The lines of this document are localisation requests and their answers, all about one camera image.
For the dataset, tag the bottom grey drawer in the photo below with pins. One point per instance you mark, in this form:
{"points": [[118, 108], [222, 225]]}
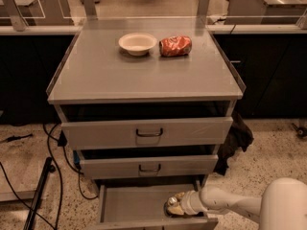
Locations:
{"points": [[138, 204]]}

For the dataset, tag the black caster wheel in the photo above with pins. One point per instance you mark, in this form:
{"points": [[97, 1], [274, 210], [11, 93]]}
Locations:
{"points": [[301, 130]]}

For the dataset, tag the black bar on floor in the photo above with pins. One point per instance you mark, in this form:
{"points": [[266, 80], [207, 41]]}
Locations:
{"points": [[30, 221]]}

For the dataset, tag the grey drawer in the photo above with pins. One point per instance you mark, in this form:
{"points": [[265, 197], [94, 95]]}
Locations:
{"points": [[138, 204], [147, 162], [140, 125]]}

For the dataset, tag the white paper bowl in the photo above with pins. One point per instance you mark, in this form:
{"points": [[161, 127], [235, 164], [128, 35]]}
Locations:
{"points": [[137, 44]]}

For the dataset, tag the long background counter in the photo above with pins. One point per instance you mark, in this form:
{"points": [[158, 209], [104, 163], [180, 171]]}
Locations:
{"points": [[159, 26]]}

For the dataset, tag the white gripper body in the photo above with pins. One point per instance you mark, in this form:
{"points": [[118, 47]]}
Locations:
{"points": [[191, 201]]}

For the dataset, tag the grey drawer cabinet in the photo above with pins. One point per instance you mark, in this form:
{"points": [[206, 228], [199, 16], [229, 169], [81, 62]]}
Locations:
{"points": [[98, 71]]}

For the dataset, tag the crushed orange soda can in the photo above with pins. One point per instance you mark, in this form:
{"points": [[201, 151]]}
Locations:
{"points": [[175, 46]]}

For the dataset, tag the grey background desk left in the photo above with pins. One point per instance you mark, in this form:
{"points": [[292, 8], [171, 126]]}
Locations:
{"points": [[45, 12]]}

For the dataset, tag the grey background desk right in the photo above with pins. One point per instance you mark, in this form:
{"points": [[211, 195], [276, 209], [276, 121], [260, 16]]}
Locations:
{"points": [[266, 12]]}

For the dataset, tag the dark cloth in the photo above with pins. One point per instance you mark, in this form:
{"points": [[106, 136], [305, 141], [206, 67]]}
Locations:
{"points": [[239, 137]]}

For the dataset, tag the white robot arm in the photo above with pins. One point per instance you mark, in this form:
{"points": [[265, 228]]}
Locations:
{"points": [[282, 206]]}

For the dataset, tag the grey background desk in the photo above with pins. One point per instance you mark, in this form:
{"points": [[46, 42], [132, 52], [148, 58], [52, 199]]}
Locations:
{"points": [[266, 12], [45, 12]]}

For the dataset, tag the top grey drawer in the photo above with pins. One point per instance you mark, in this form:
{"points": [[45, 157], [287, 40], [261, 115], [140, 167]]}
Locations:
{"points": [[140, 125]]}

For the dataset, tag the silver redbull can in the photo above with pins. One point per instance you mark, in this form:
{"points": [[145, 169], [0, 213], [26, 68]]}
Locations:
{"points": [[170, 202]]}

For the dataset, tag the middle grey drawer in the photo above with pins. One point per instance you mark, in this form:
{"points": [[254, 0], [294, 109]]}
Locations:
{"points": [[147, 162]]}

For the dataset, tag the black tool on floor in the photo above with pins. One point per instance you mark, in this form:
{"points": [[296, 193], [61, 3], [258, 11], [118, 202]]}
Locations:
{"points": [[15, 138]]}

